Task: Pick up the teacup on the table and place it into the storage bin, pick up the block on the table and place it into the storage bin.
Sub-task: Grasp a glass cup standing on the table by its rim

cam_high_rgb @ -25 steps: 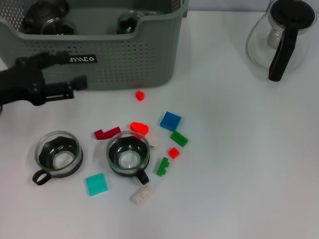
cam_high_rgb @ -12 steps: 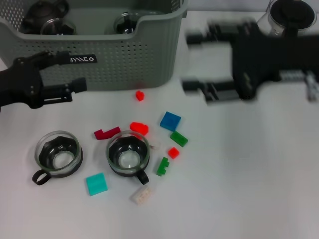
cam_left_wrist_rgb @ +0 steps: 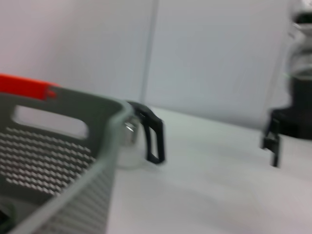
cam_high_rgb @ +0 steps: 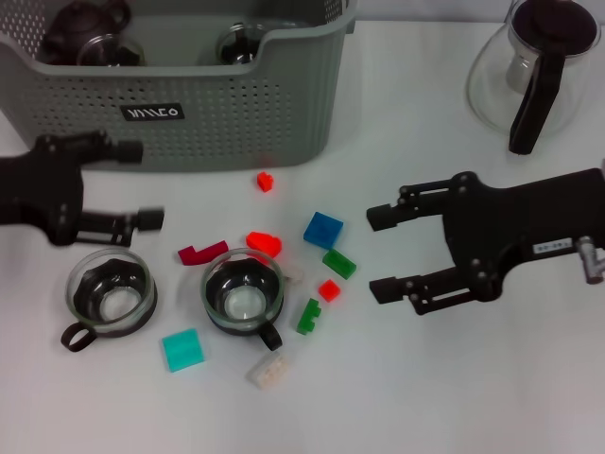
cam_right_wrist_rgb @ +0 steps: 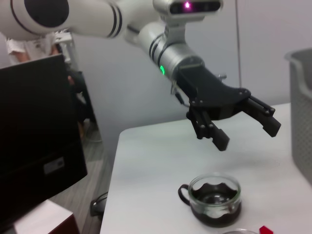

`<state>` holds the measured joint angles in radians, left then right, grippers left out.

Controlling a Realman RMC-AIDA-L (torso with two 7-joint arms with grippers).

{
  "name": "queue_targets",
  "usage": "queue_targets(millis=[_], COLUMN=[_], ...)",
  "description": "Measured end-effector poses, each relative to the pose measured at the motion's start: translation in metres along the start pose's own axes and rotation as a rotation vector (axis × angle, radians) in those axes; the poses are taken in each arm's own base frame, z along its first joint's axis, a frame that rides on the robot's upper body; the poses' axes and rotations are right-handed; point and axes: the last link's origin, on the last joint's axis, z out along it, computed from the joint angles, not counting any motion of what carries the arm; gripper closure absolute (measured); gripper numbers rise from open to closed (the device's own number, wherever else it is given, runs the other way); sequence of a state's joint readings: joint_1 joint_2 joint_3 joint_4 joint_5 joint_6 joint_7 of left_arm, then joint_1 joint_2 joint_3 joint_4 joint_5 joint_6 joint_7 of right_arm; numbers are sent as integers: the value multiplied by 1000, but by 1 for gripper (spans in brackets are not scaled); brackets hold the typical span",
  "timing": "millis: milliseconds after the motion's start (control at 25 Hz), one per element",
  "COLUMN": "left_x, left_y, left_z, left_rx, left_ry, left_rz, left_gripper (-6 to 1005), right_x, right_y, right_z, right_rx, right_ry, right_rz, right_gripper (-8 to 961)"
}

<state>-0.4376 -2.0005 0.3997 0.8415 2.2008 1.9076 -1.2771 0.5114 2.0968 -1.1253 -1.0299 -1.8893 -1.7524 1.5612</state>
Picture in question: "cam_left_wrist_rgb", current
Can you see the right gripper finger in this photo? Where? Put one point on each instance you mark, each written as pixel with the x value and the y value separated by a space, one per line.
pixel 274 143

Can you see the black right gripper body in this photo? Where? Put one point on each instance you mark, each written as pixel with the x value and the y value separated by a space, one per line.
pixel 297 117

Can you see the grey-green perforated storage bin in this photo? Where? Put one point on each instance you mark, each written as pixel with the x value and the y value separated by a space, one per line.
pixel 73 195

